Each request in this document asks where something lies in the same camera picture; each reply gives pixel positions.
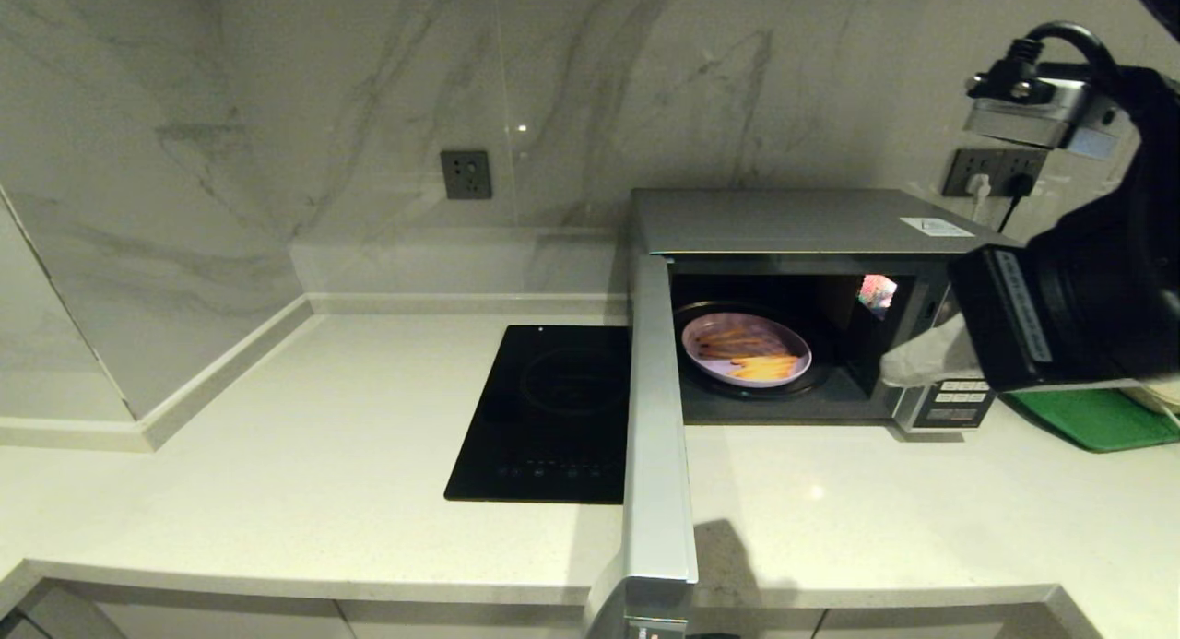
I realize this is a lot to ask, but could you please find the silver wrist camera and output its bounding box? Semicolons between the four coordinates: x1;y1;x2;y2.
963;61;1124;159

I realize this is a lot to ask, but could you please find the grey double wall outlet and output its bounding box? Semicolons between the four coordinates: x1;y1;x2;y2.
942;148;1050;198

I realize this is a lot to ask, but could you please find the green plastic tray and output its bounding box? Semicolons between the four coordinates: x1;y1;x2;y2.
1002;388;1180;454

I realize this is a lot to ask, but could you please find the grey single wall outlet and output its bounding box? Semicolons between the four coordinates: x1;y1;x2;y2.
440;149;492;201

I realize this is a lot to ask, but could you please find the black glass microwave door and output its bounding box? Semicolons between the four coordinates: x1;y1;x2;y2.
581;254;699;639

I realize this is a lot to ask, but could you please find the lilac plastic plate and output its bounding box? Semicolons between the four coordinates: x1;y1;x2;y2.
680;312;814;388

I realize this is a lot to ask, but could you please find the black power cord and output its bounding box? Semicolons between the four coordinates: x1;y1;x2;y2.
998;172;1036;233

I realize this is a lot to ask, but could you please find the silver microwave oven body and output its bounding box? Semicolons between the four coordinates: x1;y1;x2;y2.
629;189;1024;434

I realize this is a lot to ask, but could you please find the black induction cooktop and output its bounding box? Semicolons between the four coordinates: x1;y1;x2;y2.
444;324;632;504

